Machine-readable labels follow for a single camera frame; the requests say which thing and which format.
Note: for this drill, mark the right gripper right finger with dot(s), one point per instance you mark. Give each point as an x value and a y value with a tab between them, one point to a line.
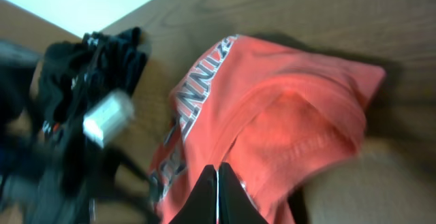
234	205

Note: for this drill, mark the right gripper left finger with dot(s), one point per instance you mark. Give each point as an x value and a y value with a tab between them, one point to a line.
201	205

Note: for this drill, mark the red t-shirt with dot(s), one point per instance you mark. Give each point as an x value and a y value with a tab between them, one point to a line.
276	114

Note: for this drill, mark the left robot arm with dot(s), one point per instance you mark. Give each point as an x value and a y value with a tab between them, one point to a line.
57	155

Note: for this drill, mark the navy printed folded shirt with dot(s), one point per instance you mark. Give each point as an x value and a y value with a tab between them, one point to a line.
116	62

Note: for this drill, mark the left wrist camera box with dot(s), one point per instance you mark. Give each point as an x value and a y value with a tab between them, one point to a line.
105	120

